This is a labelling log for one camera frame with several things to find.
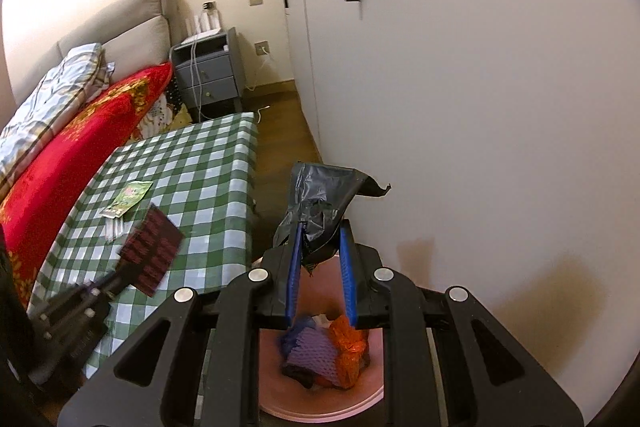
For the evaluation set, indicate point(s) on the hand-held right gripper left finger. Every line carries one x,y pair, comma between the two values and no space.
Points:
294,282

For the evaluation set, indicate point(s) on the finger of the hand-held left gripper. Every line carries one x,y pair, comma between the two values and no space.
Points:
107,287

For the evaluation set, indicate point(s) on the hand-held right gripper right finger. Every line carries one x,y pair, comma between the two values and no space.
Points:
349,282

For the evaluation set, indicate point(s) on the clear bubble wrap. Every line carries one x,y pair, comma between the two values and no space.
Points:
317,321

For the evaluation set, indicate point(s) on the dark red patterned packet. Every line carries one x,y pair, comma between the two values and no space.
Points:
152,247

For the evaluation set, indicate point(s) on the orange plastic bag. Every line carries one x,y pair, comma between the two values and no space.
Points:
350,347

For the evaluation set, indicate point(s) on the purple foam net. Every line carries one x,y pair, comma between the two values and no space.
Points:
310,349

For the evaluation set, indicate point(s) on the black plastic bag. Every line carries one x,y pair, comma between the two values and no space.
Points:
320,202

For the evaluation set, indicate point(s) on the pink plastic bin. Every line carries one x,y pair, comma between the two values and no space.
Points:
300,402

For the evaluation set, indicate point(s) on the clear plastic wrapper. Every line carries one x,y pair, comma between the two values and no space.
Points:
115,229

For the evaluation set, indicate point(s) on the green snack packet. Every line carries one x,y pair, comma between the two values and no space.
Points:
127,198

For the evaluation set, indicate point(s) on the red floral blanket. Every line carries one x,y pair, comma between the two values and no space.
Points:
65,157

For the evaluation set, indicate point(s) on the floral bed sheet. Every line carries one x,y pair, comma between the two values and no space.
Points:
165,112

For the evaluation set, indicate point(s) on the plaid quilt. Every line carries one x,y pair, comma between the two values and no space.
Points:
55,97

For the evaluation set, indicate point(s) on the white wardrobe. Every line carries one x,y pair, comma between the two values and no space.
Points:
475,107

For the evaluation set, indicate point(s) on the grey nightstand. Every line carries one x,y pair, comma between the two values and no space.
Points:
215,77

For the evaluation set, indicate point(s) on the white router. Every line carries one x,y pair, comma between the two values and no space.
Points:
202,36

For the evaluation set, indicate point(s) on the beige padded headboard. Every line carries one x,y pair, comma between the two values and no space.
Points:
125,17

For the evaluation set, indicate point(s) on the wall plug charger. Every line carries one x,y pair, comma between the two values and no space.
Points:
210,7

